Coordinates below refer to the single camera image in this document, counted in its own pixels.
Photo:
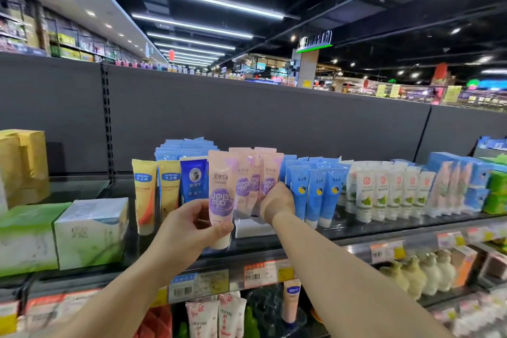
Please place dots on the person's left hand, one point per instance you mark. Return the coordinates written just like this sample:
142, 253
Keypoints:
178, 238

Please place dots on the person's right hand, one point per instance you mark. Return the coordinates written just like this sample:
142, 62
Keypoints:
277, 205

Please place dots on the person's right fingers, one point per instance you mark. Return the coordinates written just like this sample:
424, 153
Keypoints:
286, 192

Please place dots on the person's left thumb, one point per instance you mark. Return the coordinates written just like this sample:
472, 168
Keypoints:
216, 232

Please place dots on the pink tube with purple label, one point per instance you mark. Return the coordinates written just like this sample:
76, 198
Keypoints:
220, 183
272, 173
255, 177
241, 187

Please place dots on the person's left forearm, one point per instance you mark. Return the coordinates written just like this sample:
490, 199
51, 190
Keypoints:
115, 302

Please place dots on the person's right forearm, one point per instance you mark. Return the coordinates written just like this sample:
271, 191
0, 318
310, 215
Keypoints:
348, 282

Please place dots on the row of light blue tubes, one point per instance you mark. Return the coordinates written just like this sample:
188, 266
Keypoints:
317, 191

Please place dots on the white shelf divider tray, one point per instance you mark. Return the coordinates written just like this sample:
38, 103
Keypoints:
253, 229

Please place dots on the black shelf board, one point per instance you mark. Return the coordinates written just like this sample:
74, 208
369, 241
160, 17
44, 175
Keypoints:
317, 236

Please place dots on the dark blue tube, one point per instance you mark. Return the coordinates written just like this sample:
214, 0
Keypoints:
194, 179

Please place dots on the white and blue price label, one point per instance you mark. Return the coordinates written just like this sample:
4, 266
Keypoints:
198, 286

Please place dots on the yellow tube with orange print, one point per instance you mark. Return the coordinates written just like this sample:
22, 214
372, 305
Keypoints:
144, 195
169, 187

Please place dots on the yellow price tag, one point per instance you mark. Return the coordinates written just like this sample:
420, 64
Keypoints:
286, 271

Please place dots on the row of pink white tubes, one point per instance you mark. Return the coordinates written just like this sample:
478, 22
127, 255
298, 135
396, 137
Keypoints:
216, 316

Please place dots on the grey shelf back panel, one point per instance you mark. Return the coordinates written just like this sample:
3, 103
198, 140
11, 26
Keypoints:
257, 112

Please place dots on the stack of light blue cartons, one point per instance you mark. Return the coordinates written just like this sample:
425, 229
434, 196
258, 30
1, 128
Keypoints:
184, 147

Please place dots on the green bottle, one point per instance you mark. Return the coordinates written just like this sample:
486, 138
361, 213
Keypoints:
251, 324

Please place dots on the pink tube with blue label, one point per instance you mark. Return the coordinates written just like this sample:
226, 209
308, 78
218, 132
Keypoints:
291, 302

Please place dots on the row of white green-print tubes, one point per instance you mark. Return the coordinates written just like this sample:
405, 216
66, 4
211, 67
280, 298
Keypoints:
390, 191

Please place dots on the red packets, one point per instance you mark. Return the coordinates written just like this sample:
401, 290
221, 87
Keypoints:
154, 322

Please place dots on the orange and yellow price label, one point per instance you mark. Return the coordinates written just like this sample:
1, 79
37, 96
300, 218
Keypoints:
450, 239
387, 251

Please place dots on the white and green tissue pack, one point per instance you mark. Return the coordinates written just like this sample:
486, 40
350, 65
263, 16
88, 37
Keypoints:
91, 232

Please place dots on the beige store column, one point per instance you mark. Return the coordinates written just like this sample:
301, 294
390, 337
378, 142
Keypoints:
307, 69

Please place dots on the cream pump bottle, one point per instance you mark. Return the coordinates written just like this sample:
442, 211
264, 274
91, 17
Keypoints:
414, 278
431, 272
446, 270
394, 276

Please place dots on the yellow paper sign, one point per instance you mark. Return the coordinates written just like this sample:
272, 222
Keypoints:
387, 91
452, 94

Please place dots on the black slotted shelf upright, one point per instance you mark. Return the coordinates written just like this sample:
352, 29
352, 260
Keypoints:
107, 124

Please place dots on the green lit hanging sign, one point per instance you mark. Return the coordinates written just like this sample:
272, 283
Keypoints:
315, 41

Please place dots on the row of blue boxed pink tubes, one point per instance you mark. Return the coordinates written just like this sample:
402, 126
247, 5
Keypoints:
455, 183

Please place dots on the row of orange shelf labels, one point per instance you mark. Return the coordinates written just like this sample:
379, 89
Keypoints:
43, 310

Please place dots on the orange and white carton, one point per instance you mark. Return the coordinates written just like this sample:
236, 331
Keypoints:
464, 264

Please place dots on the yellow cardboard box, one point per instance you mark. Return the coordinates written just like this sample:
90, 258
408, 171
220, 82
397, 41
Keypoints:
23, 167

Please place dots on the stack of green boxes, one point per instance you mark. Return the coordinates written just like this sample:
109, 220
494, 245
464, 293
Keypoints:
497, 189

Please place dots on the background shelves of goods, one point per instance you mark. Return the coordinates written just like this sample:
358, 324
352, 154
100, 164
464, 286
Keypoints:
59, 36

